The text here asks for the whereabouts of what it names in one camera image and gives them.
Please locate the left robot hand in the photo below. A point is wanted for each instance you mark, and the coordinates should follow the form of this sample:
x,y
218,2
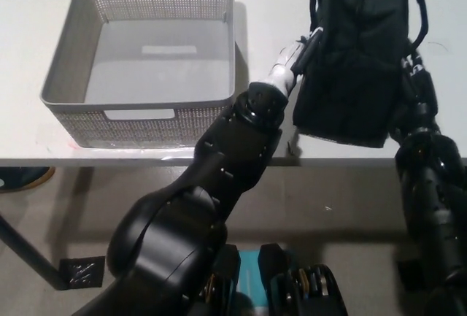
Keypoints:
x,y
284,68

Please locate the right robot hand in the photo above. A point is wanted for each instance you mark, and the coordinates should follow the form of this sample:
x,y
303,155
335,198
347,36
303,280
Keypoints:
x,y
419,82

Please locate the dark fabric lunch bag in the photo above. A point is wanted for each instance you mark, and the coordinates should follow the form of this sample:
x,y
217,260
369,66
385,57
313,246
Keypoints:
x,y
354,75

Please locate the thin curved dark thread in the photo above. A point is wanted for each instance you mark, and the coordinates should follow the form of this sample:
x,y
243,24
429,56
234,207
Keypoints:
x,y
438,44

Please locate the gray perforated plastic basket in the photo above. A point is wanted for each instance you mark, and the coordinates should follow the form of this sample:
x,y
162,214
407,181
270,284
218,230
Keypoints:
x,y
146,126

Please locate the dark round object tan rim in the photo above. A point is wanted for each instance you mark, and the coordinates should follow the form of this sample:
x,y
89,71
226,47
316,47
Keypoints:
x,y
23,179

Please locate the black metal table leg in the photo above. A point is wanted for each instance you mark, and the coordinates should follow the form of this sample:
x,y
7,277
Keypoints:
x,y
33,254

